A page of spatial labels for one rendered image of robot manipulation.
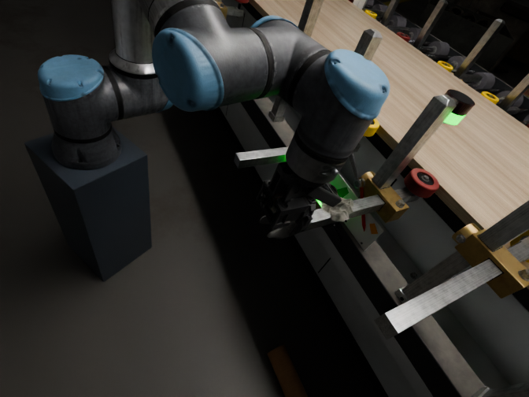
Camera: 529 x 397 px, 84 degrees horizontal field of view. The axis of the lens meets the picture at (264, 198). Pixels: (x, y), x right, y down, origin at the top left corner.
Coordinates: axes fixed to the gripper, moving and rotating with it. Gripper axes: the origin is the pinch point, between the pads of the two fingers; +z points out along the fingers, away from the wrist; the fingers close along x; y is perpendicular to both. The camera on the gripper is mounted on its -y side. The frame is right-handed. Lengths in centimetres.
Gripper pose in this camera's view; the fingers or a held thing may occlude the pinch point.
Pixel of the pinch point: (281, 232)
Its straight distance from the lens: 64.1
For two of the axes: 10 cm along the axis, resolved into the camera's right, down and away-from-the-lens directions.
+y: -8.7, 1.4, -4.8
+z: -2.9, 6.4, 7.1
